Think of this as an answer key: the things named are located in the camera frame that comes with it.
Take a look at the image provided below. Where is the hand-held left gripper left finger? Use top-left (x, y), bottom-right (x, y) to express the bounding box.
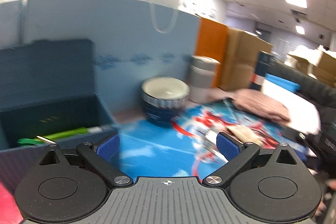
top-left (39, 133), bottom-right (133, 186)

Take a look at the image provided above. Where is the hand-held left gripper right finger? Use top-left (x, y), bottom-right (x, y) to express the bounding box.
top-left (203, 132), bottom-right (298, 186)

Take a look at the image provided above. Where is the green marker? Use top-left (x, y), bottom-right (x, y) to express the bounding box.
top-left (39, 126), bottom-right (103, 141)

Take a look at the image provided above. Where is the green handled cutter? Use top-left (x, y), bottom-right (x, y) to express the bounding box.
top-left (18, 135), bottom-right (57, 146)

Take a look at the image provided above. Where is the dark blue plastic storage box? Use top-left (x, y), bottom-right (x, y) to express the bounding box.
top-left (0, 39), bottom-right (120, 188)

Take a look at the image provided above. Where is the person's right forearm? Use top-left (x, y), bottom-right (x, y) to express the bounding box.
top-left (270, 56), bottom-right (336, 132)

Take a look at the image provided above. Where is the cream coloured tube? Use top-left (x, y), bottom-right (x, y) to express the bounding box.
top-left (227, 126), bottom-right (263, 146)

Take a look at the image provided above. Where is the white plastic bag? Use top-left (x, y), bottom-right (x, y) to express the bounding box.
top-left (262, 80), bottom-right (322, 135)

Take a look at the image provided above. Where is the printed cartoon desk mat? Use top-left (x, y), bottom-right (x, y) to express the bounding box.
top-left (113, 98), bottom-right (307, 180)

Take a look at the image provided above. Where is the bright blue flat object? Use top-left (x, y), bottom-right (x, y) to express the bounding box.
top-left (265, 74), bottom-right (300, 92)

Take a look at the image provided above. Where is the grey and white tumbler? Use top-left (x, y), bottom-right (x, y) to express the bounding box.
top-left (188, 55), bottom-right (221, 89)

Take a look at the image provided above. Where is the open cardboard box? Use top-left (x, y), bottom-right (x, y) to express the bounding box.
top-left (287, 45), bottom-right (336, 86)

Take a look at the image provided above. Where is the dark blue striped box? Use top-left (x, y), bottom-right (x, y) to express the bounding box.
top-left (249, 51), bottom-right (274, 90)

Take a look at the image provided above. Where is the brown cardboard box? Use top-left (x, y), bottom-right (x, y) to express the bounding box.
top-left (219, 27), bottom-right (273, 92)

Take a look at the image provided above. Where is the orange printed box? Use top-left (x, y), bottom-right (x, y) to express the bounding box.
top-left (196, 17), bottom-right (230, 89)

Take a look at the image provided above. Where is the pink board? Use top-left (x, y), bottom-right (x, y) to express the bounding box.
top-left (0, 178), bottom-right (24, 224)

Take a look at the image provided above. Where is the large blue printed carton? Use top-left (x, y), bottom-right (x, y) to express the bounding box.
top-left (26, 0), bottom-right (201, 122)

